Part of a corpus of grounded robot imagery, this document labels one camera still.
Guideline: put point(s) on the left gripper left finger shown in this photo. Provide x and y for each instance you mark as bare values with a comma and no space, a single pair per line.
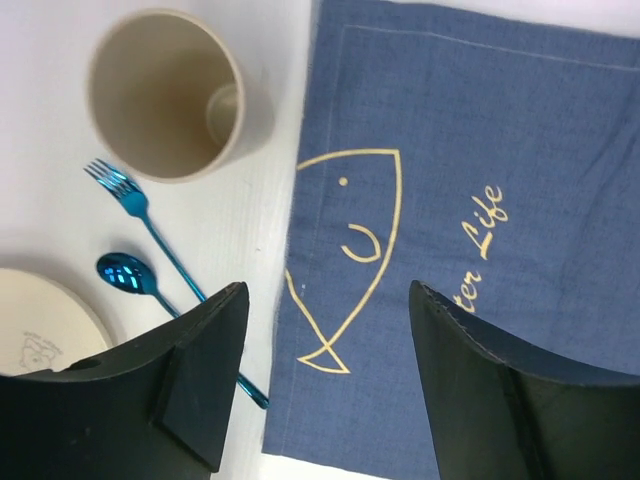
155,407

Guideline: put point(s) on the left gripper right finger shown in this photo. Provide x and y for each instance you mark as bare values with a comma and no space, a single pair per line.
500,407

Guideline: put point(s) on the blue fish placemat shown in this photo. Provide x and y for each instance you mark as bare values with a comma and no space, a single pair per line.
495,160

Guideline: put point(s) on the blue metallic spoon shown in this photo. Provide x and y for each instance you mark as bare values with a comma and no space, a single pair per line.
129,274

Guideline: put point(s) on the cream round plate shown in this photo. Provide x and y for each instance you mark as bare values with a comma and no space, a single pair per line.
44,325

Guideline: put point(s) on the blue metallic fork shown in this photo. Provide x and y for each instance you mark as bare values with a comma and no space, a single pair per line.
126,191

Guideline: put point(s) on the beige cup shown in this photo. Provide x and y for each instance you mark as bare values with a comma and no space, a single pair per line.
169,99

